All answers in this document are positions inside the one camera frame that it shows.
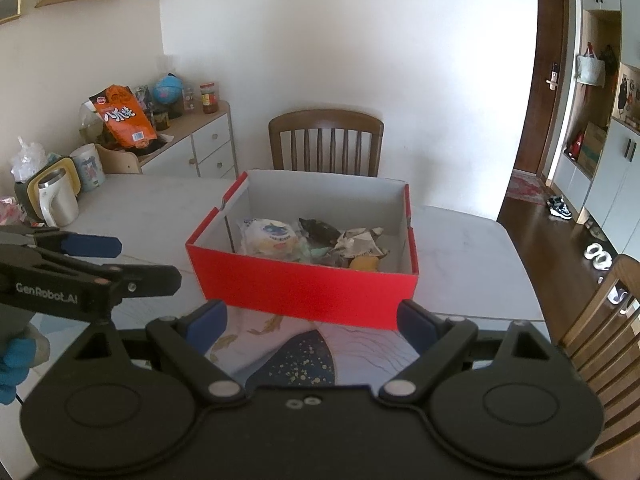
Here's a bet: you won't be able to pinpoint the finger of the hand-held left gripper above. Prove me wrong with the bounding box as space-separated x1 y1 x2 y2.
92 262 182 302
0 227 123 260

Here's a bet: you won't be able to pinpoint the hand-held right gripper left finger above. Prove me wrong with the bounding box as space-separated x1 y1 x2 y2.
75 299 249 404

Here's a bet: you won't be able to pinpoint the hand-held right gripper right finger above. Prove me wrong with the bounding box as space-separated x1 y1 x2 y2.
379 299 569 404

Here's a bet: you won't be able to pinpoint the red cardboard box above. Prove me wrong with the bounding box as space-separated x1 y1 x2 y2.
185 169 420 332

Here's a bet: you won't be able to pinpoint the silver foil snack bag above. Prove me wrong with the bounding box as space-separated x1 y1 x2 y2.
334 226 387 262

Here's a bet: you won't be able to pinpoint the black snack packet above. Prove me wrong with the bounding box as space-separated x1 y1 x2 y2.
298 217 342 241

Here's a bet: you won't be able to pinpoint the person's left hand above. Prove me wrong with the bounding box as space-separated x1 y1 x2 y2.
0 338 34 406

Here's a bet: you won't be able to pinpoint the white electric kettle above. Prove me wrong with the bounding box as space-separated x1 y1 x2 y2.
36 167 81 229
14 156 81 221

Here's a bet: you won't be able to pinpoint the printed mug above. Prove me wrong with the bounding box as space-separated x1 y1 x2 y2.
69 143 107 194

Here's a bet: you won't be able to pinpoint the light wooden rack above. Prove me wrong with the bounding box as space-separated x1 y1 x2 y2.
95 144 145 176

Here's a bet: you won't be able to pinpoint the clear plastic bag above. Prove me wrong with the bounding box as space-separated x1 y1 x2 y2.
10 136 49 184

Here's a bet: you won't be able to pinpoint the orange snack bag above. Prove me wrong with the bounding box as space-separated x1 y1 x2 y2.
89 84 157 150

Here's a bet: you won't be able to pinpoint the white sideboard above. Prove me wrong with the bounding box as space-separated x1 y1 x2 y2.
135 100 239 180

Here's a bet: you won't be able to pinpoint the blue globe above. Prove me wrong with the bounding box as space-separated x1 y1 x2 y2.
152 74 185 120

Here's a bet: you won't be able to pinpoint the red patterned rug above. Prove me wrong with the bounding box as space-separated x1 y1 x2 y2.
505 170 551 206

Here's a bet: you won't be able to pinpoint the black and white sneakers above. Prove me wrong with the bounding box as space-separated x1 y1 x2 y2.
546 195 574 220

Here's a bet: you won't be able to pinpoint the jar with red lid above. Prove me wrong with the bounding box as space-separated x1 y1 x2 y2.
200 81 220 115

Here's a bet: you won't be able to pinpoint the white slippers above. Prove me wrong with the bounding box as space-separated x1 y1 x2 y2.
584 242 614 271

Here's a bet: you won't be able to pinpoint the white shoe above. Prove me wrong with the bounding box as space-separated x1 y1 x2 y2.
605 280 631 306

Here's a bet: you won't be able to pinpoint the wooden chair with slatted back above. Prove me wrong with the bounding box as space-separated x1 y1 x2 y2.
556 254 640 461

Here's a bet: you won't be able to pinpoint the wooden chair with curved back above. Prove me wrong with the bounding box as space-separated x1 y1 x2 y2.
268 108 385 179

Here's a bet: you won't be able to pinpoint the red toy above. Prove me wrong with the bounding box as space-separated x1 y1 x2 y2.
563 130 586 161

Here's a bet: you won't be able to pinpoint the brown door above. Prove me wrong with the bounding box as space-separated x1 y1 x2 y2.
512 0 571 177

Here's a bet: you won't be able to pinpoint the grey tote bag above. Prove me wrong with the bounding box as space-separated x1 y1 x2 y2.
575 42 607 87

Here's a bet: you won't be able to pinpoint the white wall cabinet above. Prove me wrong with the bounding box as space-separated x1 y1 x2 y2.
547 0 640 257

